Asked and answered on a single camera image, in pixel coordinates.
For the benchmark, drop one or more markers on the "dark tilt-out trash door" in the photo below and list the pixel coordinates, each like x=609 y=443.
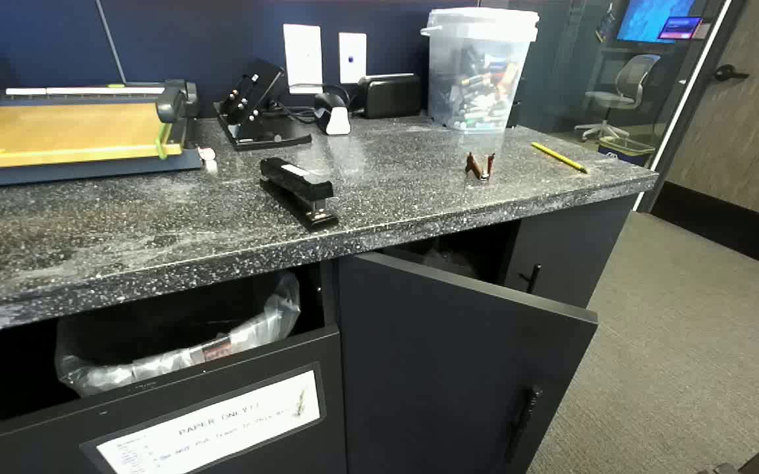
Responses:
x=63 y=429

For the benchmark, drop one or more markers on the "brown wooden room door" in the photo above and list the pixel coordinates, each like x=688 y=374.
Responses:
x=750 y=141

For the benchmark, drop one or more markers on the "dark room door lever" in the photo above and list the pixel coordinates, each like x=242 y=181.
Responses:
x=729 y=72

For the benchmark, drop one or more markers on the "black stapler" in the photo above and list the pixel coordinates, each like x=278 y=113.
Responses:
x=295 y=184

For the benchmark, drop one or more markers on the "brown staple remover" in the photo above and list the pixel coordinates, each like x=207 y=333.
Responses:
x=473 y=166

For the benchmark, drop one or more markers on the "black white tape dispenser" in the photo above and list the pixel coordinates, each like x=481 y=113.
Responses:
x=338 y=120

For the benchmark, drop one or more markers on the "black rectangular box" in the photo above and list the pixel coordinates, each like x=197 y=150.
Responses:
x=391 y=96

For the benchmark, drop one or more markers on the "clear plastic trash bag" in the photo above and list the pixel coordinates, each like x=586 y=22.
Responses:
x=261 y=330

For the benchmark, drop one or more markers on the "clear plastic bucket with lid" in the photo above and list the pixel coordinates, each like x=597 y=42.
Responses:
x=474 y=73

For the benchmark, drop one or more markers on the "small white scrap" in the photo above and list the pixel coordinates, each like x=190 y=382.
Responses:
x=208 y=159

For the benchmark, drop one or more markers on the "yellow pencil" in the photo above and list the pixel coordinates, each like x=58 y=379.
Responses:
x=559 y=155

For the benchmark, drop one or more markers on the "white paper label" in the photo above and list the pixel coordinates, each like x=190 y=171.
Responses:
x=212 y=429

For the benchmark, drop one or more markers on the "grey office chair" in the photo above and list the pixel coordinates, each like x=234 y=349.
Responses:
x=626 y=88

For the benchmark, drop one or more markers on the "wooden paper cutter black base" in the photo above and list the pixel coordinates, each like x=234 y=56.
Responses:
x=63 y=131

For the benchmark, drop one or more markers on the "blue lit monitor screen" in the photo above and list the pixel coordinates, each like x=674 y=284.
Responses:
x=656 y=19

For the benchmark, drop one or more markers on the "small white wall plate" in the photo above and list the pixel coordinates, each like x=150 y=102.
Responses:
x=354 y=56

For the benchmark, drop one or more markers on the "large white wall plate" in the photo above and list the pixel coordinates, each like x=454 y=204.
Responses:
x=302 y=56

